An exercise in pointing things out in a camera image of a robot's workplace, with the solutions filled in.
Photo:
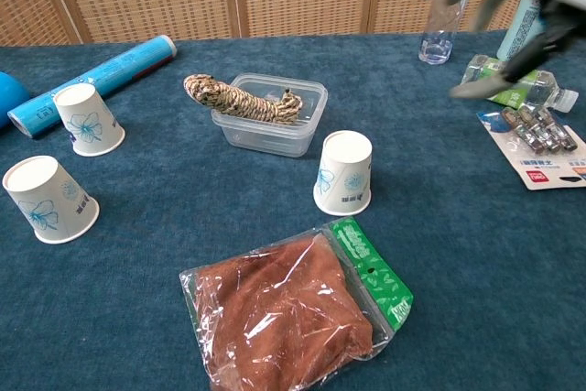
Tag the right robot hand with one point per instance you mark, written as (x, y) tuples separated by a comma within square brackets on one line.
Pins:
[(554, 31)]

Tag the white flower print paper cup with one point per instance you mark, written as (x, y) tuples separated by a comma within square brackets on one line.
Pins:
[(46, 201), (89, 121), (343, 176)]

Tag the white milky drink bottle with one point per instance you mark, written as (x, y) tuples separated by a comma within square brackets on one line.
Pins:
[(522, 29)]

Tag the clear bottle with green label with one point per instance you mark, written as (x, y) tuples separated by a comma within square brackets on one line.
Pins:
[(545, 89)]

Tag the clear empty water bottle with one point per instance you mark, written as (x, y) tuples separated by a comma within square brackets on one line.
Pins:
[(439, 38)]

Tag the battery blister pack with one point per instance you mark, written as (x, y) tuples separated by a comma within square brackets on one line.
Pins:
[(540, 148)]

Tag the clear plastic food container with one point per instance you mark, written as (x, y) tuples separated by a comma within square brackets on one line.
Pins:
[(274, 134)]

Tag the brown towel in plastic bag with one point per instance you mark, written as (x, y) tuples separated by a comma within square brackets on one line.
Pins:
[(284, 308)]

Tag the teal tablecloth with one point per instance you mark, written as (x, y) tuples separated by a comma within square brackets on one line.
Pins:
[(137, 281)]

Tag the blue ball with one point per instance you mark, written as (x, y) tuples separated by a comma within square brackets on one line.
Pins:
[(9, 100)]

